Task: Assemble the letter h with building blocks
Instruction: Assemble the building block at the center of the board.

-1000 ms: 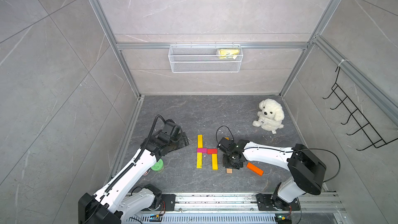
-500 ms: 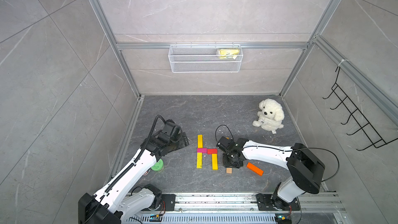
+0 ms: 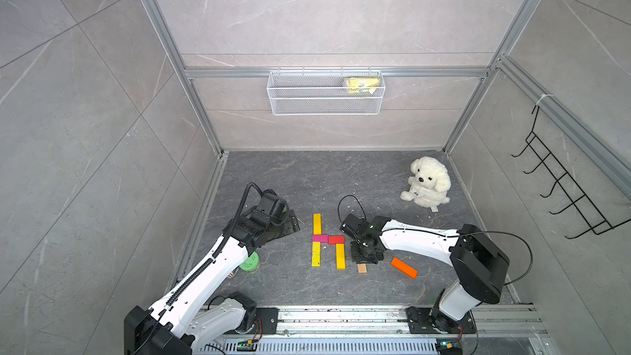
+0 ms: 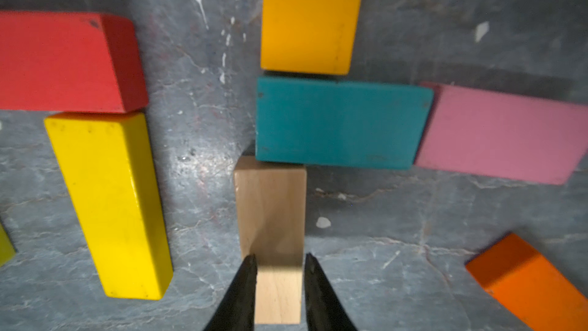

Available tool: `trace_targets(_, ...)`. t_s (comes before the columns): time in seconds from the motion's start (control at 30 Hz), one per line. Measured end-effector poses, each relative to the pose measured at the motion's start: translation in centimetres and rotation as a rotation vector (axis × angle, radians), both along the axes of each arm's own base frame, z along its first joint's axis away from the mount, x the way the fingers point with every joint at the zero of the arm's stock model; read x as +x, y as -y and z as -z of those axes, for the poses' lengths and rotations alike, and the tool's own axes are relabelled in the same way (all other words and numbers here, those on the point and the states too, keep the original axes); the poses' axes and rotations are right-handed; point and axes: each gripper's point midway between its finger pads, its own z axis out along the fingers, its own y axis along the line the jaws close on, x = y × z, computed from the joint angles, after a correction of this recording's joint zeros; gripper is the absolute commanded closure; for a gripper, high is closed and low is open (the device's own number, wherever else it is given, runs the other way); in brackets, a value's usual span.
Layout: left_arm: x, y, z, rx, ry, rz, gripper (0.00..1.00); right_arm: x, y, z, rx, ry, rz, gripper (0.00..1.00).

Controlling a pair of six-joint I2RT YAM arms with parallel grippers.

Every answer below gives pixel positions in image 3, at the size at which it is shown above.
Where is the red block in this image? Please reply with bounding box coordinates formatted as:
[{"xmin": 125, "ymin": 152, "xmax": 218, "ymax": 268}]
[{"xmin": 328, "ymin": 235, "xmax": 346, "ymax": 245}]

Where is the orange block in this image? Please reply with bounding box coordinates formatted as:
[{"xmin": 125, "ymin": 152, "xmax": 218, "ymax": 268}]
[{"xmin": 390, "ymin": 257, "xmax": 418, "ymax": 279}]

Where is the magenta block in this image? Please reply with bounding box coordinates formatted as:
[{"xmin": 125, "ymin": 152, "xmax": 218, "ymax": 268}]
[{"xmin": 312, "ymin": 234, "xmax": 329, "ymax": 243}]

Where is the lime yellow long block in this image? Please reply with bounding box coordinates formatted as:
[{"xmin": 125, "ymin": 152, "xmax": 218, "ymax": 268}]
[{"xmin": 312, "ymin": 242, "xmax": 321, "ymax": 267}]

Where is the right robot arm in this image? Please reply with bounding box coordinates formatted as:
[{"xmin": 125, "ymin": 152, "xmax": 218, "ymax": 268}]
[{"xmin": 338, "ymin": 214, "xmax": 534, "ymax": 335}]

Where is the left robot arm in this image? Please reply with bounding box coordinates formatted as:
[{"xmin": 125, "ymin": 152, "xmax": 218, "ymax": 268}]
[{"xmin": 123, "ymin": 182, "xmax": 300, "ymax": 354}]

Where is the green lid jar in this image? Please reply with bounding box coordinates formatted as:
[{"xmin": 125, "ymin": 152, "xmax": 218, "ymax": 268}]
[{"xmin": 239, "ymin": 251, "xmax": 260, "ymax": 272}]

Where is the white plush dog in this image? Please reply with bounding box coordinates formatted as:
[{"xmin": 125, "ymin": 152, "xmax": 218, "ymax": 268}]
[{"xmin": 399, "ymin": 156, "xmax": 451, "ymax": 212}]

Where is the yellow sponge in basket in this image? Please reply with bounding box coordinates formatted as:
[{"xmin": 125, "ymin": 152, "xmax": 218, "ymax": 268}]
[{"xmin": 343, "ymin": 77, "xmax": 381, "ymax": 95}]

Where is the metal base rail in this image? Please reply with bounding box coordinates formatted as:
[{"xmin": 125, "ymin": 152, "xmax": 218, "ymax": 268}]
[{"xmin": 195, "ymin": 305, "xmax": 556, "ymax": 354}]

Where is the white wire basket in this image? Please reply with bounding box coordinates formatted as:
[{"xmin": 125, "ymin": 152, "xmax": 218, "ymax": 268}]
[{"xmin": 266, "ymin": 70, "xmax": 386, "ymax": 116}]

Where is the black wall hook rack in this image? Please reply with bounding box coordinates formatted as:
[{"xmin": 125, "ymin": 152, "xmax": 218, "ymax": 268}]
[{"xmin": 511, "ymin": 105, "xmax": 630, "ymax": 240}]

